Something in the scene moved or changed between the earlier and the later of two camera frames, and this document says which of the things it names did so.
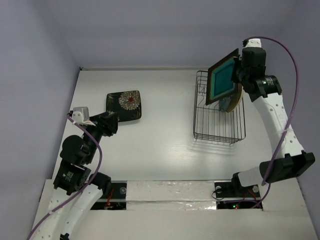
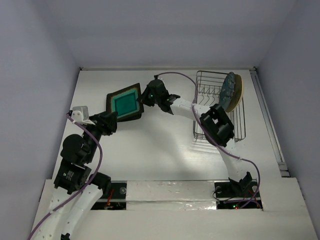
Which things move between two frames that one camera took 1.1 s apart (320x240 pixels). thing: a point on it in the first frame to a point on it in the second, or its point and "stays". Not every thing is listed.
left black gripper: [108, 123] stays
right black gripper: [239, 75] to [149, 93]
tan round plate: [238, 91] stays
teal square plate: [220, 85] to [127, 102]
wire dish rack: [210, 123] stays
